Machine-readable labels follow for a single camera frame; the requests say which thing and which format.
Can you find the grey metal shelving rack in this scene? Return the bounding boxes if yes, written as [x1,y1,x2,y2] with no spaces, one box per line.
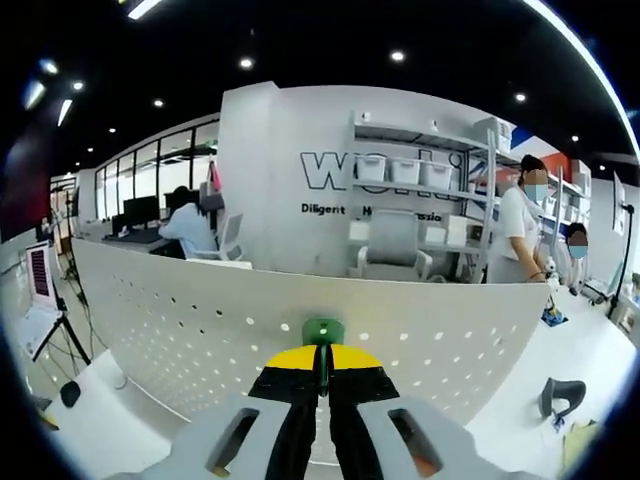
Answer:
[349,112,501,284]

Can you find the grey office chair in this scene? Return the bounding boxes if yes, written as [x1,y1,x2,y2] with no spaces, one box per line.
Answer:
[357,208,434,281]

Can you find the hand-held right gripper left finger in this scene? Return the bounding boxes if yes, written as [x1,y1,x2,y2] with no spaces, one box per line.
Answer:
[169,343,321,480]

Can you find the dark grey curved holder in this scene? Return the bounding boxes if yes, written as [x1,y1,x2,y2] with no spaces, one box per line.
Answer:
[537,377,587,419]

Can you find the black oval device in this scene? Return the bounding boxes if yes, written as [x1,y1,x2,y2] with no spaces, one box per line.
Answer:
[59,380,82,407]

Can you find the white screen on stand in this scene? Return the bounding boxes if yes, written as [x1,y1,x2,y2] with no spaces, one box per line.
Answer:
[612,170,629,234]

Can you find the pale yellow cloth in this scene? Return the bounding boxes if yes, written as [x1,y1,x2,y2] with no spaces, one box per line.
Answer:
[559,419,601,471]

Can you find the white storage bin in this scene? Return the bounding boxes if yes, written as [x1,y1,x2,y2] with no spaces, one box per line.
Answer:
[419,159,455,190]
[389,155,422,185]
[355,152,389,182]

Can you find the white laptop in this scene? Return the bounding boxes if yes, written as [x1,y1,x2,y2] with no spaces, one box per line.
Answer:
[9,239,69,359]

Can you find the white plastic crate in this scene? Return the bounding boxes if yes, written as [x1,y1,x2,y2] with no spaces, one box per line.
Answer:
[472,117,516,151]

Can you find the white desk chair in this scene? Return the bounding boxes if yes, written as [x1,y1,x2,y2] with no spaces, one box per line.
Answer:
[192,213,251,264]

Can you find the long ceiling light strip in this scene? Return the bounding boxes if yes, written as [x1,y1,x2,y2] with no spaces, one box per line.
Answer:
[519,0,640,156]

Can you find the black tripod stand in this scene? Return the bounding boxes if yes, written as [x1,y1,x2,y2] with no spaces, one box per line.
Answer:
[607,202,640,319]

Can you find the black computer monitor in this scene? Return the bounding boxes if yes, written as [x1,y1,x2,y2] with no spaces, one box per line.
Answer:
[122,195,161,231]

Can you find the round ceiling spotlights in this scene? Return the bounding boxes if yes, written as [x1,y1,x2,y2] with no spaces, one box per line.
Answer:
[69,47,581,154]

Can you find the green hook assembly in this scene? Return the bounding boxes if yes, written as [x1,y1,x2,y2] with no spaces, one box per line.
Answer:
[301,315,346,396]

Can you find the black laptop tripod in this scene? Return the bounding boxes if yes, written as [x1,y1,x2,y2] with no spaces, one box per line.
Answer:
[32,299,94,369]

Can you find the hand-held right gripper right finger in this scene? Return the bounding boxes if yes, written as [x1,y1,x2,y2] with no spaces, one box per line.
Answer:
[327,343,476,480]

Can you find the dark hanging display screen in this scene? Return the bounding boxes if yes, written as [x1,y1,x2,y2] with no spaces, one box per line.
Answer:
[0,134,54,241]

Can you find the white perforated mounting plate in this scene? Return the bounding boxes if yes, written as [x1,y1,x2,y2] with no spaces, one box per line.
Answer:
[69,237,551,441]

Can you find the white shelving with boxes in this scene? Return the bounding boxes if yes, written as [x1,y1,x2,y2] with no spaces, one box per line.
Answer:
[544,159,594,226]

